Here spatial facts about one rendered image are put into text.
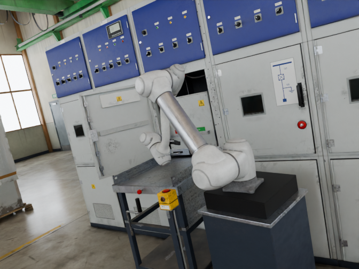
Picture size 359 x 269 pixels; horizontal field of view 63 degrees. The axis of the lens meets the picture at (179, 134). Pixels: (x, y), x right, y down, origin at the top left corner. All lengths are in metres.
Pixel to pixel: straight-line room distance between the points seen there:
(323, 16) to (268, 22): 0.33
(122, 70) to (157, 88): 1.31
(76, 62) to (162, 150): 1.72
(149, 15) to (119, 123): 0.96
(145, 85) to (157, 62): 1.01
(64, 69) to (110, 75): 0.73
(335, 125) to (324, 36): 0.56
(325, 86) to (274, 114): 0.37
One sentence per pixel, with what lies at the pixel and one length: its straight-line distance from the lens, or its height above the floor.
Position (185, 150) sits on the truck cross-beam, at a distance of 2.64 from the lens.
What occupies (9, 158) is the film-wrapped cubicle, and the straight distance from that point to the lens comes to 5.57.
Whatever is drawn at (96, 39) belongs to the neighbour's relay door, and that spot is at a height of 2.10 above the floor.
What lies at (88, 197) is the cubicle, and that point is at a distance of 3.81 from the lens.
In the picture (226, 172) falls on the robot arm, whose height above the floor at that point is 1.01.
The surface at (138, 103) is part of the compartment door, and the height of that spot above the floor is 1.40.
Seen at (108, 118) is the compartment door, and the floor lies 1.33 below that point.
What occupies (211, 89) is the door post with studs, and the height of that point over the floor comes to 1.40.
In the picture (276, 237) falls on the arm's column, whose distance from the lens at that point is 1.56.
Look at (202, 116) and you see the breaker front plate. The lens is 2.48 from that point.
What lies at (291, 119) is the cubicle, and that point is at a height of 1.09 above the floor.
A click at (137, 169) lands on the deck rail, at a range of 2.43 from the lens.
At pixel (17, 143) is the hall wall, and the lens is 13.72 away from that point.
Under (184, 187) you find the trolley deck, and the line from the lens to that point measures 1.94.
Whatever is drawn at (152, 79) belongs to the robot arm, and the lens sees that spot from 1.62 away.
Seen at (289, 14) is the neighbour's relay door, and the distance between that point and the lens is 2.12.
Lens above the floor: 1.42
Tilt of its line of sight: 8 degrees down
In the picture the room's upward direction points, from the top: 12 degrees counter-clockwise
